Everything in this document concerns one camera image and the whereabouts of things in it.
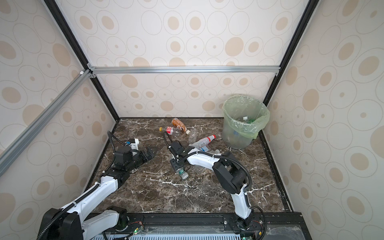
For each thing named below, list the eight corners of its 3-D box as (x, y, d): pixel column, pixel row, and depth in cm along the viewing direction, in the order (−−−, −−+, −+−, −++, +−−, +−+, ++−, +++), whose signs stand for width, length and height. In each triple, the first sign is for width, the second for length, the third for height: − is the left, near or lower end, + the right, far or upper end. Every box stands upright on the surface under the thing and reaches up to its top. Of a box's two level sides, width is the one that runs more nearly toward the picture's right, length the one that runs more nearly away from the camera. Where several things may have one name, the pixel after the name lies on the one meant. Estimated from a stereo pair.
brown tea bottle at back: (171, 124, 117) (170, 120, 114) (175, 120, 120) (175, 116, 116) (183, 132, 112) (183, 129, 108) (188, 129, 114) (187, 125, 111)
